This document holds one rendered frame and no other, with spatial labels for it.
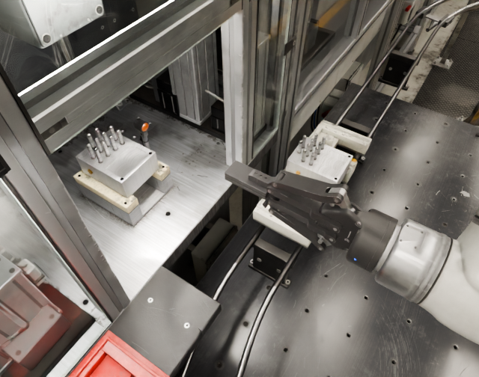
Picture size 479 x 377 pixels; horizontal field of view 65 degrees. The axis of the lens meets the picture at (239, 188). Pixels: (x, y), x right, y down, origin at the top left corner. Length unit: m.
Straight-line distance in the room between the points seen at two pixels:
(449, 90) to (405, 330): 2.16
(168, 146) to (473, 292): 0.71
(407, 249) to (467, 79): 2.69
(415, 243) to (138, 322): 0.47
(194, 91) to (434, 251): 0.63
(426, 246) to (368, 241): 0.06
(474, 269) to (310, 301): 0.56
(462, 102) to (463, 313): 2.46
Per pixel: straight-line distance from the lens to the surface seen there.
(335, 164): 0.90
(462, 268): 0.48
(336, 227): 0.49
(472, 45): 3.54
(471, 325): 0.49
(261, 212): 0.85
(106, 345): 0.66
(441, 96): 2.88
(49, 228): 0.49
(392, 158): 1.32
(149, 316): 0.72
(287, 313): 0.96
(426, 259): 0.48
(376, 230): 0.48
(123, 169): 0.76
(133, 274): 0.76
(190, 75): 0.90
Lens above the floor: 1.57
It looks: 51 degrees down
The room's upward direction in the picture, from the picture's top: straight up
